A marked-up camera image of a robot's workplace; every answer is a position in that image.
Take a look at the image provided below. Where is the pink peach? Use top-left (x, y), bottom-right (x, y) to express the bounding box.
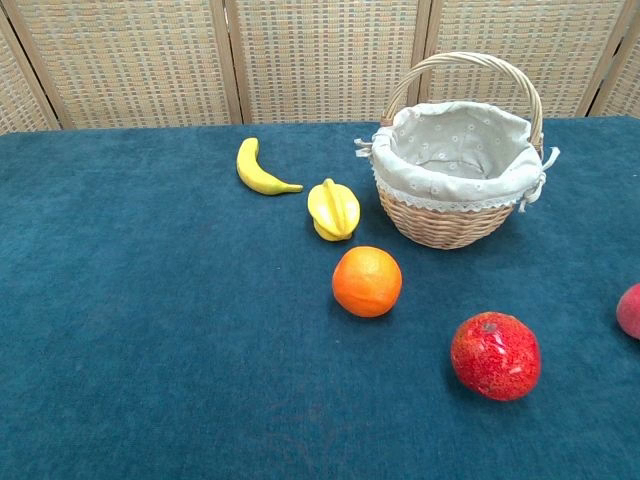
top-left (615, 282), bottom-right (640, 342)

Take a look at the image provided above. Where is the orange fruit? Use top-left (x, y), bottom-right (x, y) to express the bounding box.
top-left (331, 245), bottom-right (403, 319)

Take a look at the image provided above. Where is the yellow banana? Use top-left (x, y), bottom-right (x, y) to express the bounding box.
top-left (235, 137), bottom-right (305, 197)

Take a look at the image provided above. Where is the woven rattan folding screen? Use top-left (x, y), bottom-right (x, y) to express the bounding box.
top-left (0, 0), bottom-right (640, 136)

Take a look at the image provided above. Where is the yellow starfruit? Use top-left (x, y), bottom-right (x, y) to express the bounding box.
top-left (306, 177), bottom-right (362, 243)

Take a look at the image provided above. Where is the dark teal tablecloth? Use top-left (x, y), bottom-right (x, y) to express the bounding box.
top-left (0, 115), bottom-right (640, 480)

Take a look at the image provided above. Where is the red pomegranate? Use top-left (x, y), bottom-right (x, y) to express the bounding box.
top-left (450, 311), bottom-right (543, 402)

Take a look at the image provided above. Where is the wicker basket with white liner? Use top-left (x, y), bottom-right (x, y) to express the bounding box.
top-left (354, 51), bottom-right (561, 251)

